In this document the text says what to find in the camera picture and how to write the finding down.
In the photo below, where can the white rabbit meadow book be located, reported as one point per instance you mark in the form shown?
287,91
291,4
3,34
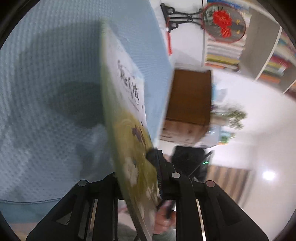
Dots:
122,87

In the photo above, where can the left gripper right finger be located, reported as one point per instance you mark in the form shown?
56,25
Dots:
204,211

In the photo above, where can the person's right hand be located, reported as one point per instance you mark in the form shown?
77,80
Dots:
165,218

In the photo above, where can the brown wooden cabinet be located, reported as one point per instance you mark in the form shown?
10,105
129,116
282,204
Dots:
189,108

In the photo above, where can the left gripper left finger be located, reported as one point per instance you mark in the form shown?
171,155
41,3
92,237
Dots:
86,207

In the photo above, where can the blue quilted table mat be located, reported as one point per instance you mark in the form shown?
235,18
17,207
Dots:
52,126

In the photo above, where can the red flower round fan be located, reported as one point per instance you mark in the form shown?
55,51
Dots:
223,23

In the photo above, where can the white bookshelf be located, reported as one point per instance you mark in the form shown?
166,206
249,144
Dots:
264,54

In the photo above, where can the red tassel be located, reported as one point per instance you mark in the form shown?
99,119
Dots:
168,37

